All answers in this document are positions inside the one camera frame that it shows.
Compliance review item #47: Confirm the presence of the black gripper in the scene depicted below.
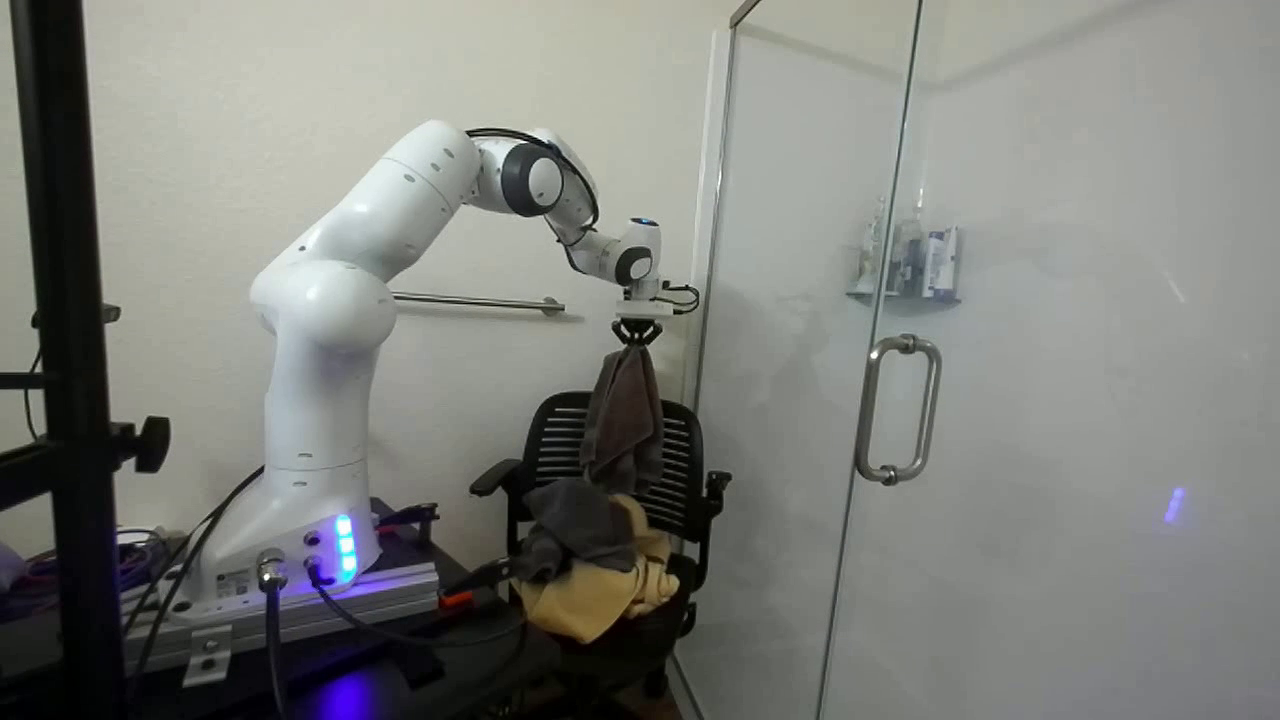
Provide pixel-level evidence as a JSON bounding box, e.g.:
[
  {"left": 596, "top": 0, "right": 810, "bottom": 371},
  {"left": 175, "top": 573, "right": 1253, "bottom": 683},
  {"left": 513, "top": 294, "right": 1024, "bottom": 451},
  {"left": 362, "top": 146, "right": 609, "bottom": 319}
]
[{"left": 613, "top": 304, "right": 668, "bottom": 357}]

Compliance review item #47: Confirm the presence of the grey brown fleece towel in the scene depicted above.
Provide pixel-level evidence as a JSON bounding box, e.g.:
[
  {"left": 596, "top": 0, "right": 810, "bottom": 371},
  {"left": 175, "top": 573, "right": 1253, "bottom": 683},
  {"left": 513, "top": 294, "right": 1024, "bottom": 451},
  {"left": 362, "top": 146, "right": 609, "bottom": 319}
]
[{"left": 513, "top": 338, "right": 668, "bottom": 582}]

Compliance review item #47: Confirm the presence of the black mesh office chair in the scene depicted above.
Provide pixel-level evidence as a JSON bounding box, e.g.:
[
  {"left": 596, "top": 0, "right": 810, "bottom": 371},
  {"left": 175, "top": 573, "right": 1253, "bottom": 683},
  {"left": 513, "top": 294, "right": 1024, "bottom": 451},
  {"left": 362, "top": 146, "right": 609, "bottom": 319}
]
[{"left": 468, "top": 387, "right": 737, "bottom": 694}]

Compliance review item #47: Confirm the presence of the fixed glass shower panel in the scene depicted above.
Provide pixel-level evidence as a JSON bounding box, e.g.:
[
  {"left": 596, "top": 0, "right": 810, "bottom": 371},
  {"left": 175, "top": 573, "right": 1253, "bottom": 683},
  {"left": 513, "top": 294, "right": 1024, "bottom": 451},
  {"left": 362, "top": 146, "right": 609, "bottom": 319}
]
[{"left": 675, "top": 0, "right": 926, "bottom": 720}]

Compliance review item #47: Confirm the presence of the yellow towel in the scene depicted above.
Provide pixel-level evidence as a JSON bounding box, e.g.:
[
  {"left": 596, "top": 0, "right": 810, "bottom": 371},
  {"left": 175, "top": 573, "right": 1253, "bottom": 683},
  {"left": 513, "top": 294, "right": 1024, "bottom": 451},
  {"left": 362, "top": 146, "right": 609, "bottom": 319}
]
[{"left": 513, "top": 493, "right": 686, "bottom": 646}]

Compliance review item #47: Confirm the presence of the shower caddy shelf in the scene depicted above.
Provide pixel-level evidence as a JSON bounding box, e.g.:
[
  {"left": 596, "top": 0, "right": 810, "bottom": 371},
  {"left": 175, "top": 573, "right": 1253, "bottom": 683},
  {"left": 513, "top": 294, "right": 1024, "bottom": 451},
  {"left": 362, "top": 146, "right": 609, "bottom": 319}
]
[{"left": 843, "top": 210, "right": 969, "bottom": 315}]

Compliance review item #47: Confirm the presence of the white green bottle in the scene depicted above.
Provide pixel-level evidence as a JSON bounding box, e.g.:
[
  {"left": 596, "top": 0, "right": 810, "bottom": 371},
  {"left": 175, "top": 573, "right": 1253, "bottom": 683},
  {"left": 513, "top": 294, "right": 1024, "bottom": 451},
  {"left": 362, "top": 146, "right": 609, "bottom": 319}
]
[{"left": 882, "top": 220, "right": 930, "bottom": 304}]

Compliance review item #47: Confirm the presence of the black clamp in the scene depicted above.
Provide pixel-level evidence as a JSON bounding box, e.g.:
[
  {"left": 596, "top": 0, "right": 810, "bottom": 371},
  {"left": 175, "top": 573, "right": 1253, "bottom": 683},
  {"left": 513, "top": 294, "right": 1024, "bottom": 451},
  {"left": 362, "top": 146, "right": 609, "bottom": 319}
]
[{"left": 373, "top": 496, "right": 445, "bottom": 552}]

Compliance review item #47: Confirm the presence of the blue white container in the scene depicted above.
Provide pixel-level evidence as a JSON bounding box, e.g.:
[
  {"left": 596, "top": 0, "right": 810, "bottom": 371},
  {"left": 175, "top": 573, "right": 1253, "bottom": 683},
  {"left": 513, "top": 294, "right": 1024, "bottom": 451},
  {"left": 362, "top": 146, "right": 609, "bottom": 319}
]
[{"left": 926, "top": 229, "right": 964, "bottom": 304}]

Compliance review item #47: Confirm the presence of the glass shower door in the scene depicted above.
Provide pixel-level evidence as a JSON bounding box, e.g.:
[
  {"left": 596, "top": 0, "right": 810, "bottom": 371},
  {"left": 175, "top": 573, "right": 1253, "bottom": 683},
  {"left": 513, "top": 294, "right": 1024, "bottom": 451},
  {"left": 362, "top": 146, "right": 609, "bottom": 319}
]
[{"left": 810, "top": 0, "right": 1280, "bottom": 720}]

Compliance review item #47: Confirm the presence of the black stand knob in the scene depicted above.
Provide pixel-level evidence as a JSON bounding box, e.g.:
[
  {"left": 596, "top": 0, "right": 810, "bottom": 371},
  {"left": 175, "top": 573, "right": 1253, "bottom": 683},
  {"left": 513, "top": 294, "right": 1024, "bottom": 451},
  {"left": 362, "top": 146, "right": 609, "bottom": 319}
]
[{"left": 105, "top": 411, "right": 175, "bottom": 478}]

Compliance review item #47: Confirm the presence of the black stand pole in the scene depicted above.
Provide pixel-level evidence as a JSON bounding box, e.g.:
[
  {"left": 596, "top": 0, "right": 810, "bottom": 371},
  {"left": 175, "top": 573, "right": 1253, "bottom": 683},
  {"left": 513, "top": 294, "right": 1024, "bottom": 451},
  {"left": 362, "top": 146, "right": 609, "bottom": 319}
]
[{"left": 0, "top": 0, "right": 131, "bottom": 720}]

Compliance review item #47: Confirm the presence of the metal towel rail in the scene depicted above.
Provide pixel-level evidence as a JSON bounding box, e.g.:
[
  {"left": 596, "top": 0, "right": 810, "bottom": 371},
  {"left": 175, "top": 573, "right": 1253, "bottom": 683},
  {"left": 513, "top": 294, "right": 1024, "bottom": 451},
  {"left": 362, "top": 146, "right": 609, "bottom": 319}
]
[{"left": 389, "top": 286, "right": 571, "bottom": 324}]

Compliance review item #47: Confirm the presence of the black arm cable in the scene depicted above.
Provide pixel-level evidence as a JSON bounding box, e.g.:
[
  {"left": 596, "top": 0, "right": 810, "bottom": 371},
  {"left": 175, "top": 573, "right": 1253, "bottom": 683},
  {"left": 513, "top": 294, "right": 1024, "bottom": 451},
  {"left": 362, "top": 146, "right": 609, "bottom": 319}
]
[{"left": 464, "top": 120, "right": 609, "bottom": 240}]

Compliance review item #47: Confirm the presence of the chrome door handle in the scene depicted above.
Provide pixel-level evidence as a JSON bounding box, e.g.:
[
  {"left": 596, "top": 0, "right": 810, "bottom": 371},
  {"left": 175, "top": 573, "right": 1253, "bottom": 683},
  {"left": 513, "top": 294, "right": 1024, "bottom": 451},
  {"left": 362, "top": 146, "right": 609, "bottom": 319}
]
[{"left": 851, "top": 331, "right": 943, "bottom": 488}]

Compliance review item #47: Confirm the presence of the orange handled clamp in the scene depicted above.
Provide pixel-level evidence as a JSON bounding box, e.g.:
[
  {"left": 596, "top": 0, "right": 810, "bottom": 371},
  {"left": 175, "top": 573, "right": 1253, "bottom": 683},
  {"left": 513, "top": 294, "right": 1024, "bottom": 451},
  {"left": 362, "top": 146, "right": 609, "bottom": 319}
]
[{"left": 437, "top": 566, "right": 521, "bottom": 618}]

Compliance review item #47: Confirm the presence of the cable with metal plug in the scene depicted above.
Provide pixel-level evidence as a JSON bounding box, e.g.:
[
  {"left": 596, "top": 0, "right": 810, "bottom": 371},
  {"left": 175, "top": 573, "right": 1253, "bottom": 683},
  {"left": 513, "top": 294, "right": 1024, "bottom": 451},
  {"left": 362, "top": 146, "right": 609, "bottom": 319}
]
[{"left": 250, "top": 544, "right": 294, "bottom": 720}]

